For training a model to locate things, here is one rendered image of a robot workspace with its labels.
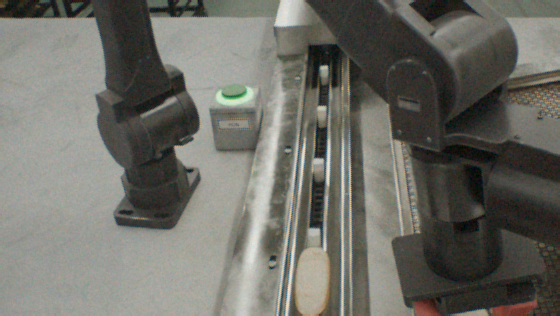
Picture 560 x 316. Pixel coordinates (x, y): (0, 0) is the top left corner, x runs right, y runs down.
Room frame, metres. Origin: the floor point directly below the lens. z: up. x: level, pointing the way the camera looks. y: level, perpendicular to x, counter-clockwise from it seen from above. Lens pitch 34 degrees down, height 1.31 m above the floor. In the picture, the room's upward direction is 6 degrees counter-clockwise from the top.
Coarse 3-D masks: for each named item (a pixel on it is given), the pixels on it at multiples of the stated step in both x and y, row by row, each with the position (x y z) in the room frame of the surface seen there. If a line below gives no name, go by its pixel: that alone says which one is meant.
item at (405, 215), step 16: (512, 80) 0.71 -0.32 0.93; (528, 80) 0.70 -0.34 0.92; (544, 80) 0.70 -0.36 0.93; (512, 96) 0.68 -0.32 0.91; (544, 96) 0.66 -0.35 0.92; (544, 112) 0.63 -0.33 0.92; (400, 144) 0.63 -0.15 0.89; (400, 160) 0.60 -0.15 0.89; (400, 176) 0.56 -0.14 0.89; (400, 192) 0.53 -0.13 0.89; (400, 208) 0.50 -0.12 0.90; (400, 224) 0.47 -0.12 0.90; (544, 256) 0.39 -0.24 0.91
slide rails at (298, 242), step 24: (312, 48) 1.05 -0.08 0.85; (336, 48) 1.04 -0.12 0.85; (312, 72) 0.95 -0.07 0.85; (336, 72) 0.94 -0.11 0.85; (312, 96) 0.86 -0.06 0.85; (336, 96) 0.85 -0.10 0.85; (312, 120) 0.78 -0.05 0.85; (336, 120) 0.78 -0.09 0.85; (312, 144) 0.72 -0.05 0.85; (336, 144) 0.71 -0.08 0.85; (312, 168) 0.66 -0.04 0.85; (336, 168) 0.65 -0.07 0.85; (336, 192) 0.60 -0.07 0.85; (336, 216) 0.55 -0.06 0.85; (336, 240) 0.51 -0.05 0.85; (288, 264) 0.48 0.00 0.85; (336, 264) 0.47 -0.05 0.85; (288, 288) 0.44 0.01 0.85; (336, 288) 0.44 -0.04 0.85; (288, 312) 0.41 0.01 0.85; (336, 312) 0.40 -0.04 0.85
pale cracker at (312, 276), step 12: (312, 252) 0.48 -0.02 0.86; (324, 252) 0.48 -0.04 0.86; (300, 264) 0.47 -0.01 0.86; (312, 264) 0.46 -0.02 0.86; (324, 264) 0.46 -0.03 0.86; (300, 276) 0.45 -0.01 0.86; (312, 276) 0.45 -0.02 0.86; (324, 276) 0.45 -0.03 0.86; (300, 288) 0.43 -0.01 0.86; (312, 288) 0.43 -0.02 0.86; (324, 288) 0.43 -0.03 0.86; (300, 300) 0.42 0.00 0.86; (312, 300) 0.41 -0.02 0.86; (324, 300) 0.42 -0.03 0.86; (300, 312) 0.41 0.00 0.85; (312, 312) 0.40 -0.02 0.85
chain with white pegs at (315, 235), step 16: (320, 96) 0.87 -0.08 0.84; (320, 112) 0.78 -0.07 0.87; (320, 128) 0.77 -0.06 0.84; (320, 144) 0.73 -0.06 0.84; (320, 160) 0.64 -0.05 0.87; (320, 176) 0.64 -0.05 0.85; (320, 192) 0.62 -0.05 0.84; (320, 208) 0.58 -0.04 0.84; (320, 224) 0.55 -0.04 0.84; (320, 240) 0.51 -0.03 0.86
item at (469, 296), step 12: (492, 288) 0.29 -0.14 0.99; (504, 288) 0.29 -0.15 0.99; (516, 288) 0.29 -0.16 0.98; (528, 288) 0.29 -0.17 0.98; (444, 300) 0.29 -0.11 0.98; (456, 300) 0.29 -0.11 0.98; (468, 300) 0.29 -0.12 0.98; (480, 300) 0.29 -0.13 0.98; (492, 300) 0.29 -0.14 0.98; (504, 300) 0.29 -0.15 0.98; (516, 300) 0.29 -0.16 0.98; (528, 300) 0.28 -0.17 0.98; (444, 312) 0.29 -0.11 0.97; (456, 312) 0.29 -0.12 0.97; (492, 312) 0.33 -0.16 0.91; (504, 312) 0.30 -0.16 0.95; (516, 312) 0.29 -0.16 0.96; (528, 312) 0.29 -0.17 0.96
